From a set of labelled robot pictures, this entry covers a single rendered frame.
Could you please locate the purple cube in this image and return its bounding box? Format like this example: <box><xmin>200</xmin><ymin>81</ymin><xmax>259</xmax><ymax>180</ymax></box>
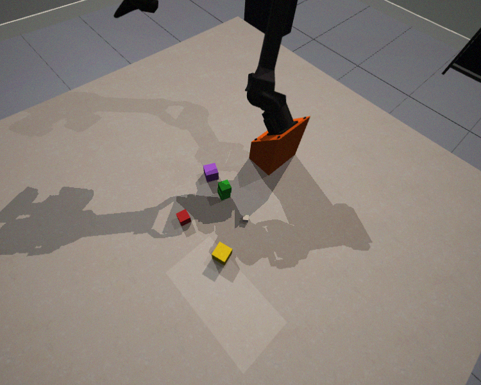
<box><xmin>203</xmin><ymin>163</ymin><xmax>219</xmax><ymax>182</ymax></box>

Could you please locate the yellow block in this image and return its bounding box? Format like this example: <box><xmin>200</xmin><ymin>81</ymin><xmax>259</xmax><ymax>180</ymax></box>
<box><xmin>212</xmin><ymin>242</ymin><xmax>233</xmax><ymax>266</ymax></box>

